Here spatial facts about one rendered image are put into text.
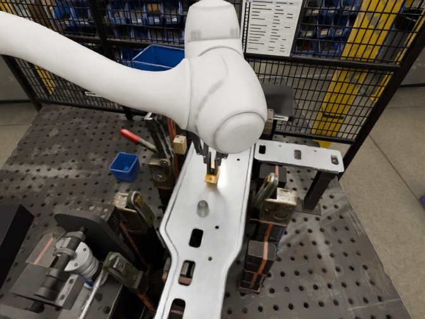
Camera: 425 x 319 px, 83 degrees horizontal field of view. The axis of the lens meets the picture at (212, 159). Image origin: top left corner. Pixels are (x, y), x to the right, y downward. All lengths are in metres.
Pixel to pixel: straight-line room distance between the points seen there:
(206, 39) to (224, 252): 0.47
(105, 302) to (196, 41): 0.59
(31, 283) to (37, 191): 0.83
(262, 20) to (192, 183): 0.66
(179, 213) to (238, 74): 0.45
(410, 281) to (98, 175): 1.91
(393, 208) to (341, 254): 1.28
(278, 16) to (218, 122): 0.79
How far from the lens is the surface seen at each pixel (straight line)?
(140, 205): 0.63
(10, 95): 3.26
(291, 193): 0.70
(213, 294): 0.61
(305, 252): 1.02
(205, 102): 0.32
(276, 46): 1.08
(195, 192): 0.73
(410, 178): 2.61
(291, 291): 0.96
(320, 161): 0.88
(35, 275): 0.55
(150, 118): 0.64
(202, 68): 0.34
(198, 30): 0.45
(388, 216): 2.24
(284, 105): 1.03
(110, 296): 0.69
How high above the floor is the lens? 1.60
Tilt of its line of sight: 48 degrees down
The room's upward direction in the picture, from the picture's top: straight up
